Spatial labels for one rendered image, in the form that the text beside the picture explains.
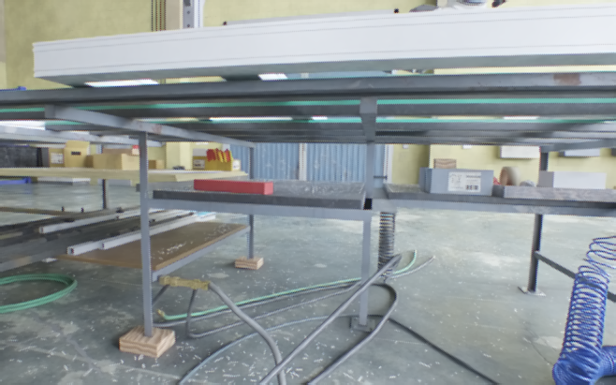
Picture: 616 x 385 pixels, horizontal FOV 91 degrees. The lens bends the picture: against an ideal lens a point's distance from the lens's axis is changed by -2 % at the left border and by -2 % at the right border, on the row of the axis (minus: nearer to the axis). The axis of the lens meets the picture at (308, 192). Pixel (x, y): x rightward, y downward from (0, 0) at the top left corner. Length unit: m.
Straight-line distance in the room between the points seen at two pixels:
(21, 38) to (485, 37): 12.55
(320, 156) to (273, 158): 1.12
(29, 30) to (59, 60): 11.71
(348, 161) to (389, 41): 6.54
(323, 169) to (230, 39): 6.60
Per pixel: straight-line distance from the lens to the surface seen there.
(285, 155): 7.35
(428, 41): 0.57
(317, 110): 0.86
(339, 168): 7.10
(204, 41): 0.65
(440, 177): 1.33
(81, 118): 1.03
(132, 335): 1.40
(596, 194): 1.47
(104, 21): 10.70
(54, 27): 11.86
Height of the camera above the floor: 0.69
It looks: 5 degrees down
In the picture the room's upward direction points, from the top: 1 degrees clockwise
